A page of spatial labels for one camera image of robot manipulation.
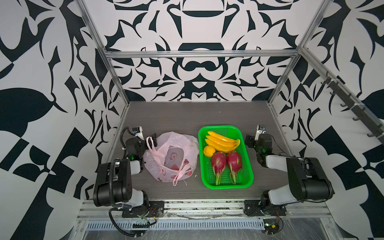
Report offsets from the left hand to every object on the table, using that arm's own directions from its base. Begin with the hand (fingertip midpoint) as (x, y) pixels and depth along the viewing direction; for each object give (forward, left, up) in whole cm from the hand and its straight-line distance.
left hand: (147, 132), depth 91 cm
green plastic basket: (-26, -55, -9) cm, 61 cm away
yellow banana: (-5, -45, -7) cm, 45 cm away
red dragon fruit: (-18, -41, -1) cm, 44 cm away
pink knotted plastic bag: (-13, -15, -8) cm, 22 cm away
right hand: (-2, -66, -3) cm, 66 cm away
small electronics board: (-47, -62, -11) cm, 79 cm away
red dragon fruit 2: (-20, -49, -3) cm, 53 cm away
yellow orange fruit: (-12, -36, -4) cm, 38 cm away
